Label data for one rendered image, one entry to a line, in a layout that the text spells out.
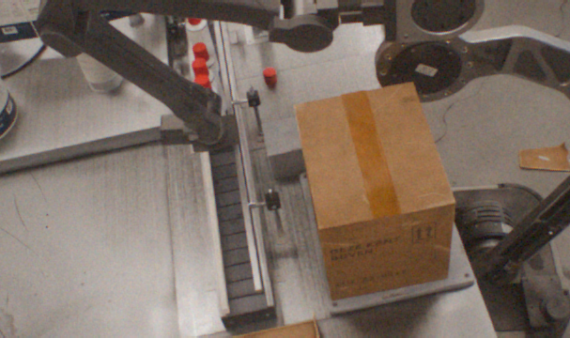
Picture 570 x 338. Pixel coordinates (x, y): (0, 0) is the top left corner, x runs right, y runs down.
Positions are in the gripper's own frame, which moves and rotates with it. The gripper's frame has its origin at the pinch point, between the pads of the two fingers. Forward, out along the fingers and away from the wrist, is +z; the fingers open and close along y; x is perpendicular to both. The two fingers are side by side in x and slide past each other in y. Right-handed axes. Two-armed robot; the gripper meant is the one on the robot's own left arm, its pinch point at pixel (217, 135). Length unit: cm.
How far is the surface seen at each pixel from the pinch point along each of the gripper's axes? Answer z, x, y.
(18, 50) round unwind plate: 36, -38, 52
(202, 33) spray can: 8.4, -25.5, -1.1
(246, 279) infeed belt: -17.3, 31.1, -0.6
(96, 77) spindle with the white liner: 17.7, -22.4, 28.1
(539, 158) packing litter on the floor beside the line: 95, 26, -106
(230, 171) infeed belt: 0.3, 8.6, -1.1
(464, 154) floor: 103, 19, -81
